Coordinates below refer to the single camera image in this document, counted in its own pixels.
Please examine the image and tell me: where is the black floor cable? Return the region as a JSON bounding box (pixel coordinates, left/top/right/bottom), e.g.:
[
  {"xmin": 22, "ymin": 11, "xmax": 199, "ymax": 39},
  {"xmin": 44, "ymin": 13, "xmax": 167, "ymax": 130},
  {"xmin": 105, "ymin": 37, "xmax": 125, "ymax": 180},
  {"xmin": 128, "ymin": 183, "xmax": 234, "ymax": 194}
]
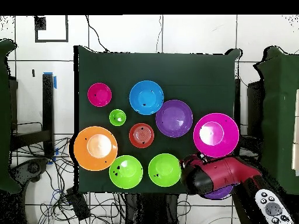
[{"xmin": 85, "ymin": 15, "xmax": 110, "ymax": 53}]

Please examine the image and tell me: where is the black square frame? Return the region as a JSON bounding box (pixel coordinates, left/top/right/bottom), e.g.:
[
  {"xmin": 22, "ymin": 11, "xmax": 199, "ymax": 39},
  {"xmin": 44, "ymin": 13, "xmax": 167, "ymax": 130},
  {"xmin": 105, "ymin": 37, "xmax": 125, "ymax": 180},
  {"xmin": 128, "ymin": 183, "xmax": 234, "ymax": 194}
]
[{"xmin": 34, "ymin": 15, "xmax": 69, "ymax": 43}]

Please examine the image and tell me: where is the black metal stand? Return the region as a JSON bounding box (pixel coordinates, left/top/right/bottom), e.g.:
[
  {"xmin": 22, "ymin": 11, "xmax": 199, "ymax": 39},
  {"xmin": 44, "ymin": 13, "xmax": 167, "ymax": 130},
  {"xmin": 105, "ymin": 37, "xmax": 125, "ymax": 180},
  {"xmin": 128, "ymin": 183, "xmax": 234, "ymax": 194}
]
[
  {"xmin": 234, "ymin": 78, "xmax": 242, "ymax": 156},
  {"xmin": 10, "ymin": 73, "xmax": 55, "ymax": 159}
]

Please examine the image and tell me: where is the green cloth side table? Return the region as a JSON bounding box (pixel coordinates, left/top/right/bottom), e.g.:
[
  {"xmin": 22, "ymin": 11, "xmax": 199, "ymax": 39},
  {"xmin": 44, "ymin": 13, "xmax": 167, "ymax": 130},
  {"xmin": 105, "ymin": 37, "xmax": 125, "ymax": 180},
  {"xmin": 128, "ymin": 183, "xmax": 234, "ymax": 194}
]
[
  {"xmin": 0, "ymin": 38, "xmax": 22, "ymax": 194},
  {"xmin": 253, "ymin": 45, "xmax": 299, "ymax": 195}
]

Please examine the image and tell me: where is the large pink bowl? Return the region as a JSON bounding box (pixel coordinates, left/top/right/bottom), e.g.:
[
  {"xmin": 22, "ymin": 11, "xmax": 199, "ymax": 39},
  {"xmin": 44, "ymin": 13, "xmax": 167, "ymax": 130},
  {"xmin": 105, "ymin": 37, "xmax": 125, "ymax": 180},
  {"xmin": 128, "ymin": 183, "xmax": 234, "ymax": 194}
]
[{"xmin": 193, "ymin": 113, "xmax": 240, "ymax": 159}]

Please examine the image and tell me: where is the dark green table cloth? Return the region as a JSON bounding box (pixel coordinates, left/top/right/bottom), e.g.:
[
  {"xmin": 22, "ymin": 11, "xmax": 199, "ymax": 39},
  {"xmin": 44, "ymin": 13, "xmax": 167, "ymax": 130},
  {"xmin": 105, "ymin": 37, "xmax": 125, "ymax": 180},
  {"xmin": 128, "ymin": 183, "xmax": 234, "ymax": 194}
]
[{"xmin": 74, "ymin": 45, "xmax": 241, "ymax": 194}]

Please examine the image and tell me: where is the green cup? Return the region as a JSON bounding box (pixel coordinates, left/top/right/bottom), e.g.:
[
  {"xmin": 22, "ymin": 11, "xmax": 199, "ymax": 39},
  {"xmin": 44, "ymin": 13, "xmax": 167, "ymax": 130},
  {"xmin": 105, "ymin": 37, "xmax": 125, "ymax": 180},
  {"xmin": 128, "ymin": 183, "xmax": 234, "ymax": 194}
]
[{"xmin": 109, "ymin": 108, "xmax": 127, "ymax": 127}]

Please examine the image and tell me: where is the green bowl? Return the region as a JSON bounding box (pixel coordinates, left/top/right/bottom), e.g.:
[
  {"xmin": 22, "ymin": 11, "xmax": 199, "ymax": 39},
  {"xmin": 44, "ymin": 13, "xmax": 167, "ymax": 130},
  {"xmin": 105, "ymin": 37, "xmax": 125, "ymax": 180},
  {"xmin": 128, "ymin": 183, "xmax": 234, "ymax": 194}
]
[
  {"xmin": 148, "ymin": 153, "xmax": 183, "ymax": 188},
  {"xmin": 109, "ymin": 155, "xmax": 144, "ymax": 190}
]

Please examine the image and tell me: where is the dark pedestal leg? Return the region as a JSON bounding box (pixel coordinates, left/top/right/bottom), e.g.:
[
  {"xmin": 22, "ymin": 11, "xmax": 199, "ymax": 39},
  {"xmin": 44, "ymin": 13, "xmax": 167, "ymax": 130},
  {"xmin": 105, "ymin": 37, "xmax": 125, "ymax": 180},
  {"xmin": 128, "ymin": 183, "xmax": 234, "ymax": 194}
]
[{"xmin": 10, "ymin": 157, "xmax": 50, "ymax": 224}]

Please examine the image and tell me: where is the large orange bowl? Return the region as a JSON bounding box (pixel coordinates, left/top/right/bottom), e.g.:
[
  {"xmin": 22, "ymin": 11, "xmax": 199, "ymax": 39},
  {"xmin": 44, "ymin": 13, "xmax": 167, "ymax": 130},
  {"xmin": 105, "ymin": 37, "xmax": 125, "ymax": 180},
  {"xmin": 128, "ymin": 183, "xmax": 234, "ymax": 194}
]
[{"xmin": 73, "ymin": 125, "xmax": 119, "ymax": 172}]

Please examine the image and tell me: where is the small red-orange bowl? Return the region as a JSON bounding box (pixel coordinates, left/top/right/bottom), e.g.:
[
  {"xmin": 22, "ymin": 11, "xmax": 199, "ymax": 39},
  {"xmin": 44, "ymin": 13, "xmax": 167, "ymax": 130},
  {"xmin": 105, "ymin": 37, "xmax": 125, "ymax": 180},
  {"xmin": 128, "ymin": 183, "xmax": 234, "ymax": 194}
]
[{"xmin": 128, "ymin": 122, "xmax": 155, "ymax": 149}]

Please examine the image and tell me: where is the black power strip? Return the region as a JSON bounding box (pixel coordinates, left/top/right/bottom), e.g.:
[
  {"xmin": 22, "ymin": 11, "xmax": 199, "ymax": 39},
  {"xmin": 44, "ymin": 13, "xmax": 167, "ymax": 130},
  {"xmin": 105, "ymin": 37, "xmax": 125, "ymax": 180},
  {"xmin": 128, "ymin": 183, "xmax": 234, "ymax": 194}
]
[{"xmin": 65, "ymin": 187, "xmax": 91, "ymax": 221}]

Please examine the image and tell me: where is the tangle of cables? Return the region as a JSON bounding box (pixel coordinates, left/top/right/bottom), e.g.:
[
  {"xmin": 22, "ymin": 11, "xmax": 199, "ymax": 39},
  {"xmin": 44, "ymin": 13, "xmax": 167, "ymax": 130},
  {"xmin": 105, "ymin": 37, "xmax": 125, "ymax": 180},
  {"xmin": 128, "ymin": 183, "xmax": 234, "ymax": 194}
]
[{"xmin": 10, "ymin": 136, "xmax": 127, "ymax": 224}]

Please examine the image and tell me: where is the purple bowl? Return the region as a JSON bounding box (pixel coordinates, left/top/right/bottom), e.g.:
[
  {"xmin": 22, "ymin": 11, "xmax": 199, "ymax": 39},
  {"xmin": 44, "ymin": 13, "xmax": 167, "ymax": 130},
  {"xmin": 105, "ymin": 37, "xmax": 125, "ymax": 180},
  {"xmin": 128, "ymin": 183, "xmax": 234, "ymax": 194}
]
[
  {"xmin": 155, "ymin": 99, "xmax": 194, "ymax": 138},
  {"xmin": 203, "ymin": 185, "xmax": 234, "ymax": 200}
]

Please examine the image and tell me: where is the small crimson bowl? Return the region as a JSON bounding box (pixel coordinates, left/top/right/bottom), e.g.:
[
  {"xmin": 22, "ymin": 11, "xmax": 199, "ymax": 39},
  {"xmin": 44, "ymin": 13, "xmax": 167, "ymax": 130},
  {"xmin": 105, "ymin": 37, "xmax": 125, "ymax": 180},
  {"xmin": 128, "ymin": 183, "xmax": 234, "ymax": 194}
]
[{"xmin": 87, "ymin": 82, "xmax": 113, "ymax": 108}]

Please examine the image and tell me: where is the blue bowl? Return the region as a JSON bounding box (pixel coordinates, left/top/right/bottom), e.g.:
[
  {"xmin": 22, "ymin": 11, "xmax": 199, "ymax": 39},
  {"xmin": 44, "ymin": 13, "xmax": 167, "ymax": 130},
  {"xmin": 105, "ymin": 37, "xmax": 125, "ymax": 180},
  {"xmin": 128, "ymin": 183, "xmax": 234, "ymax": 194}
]
[{"xmin": 128, "ymin": 80, "xmax": 165, "ymax": 116}]

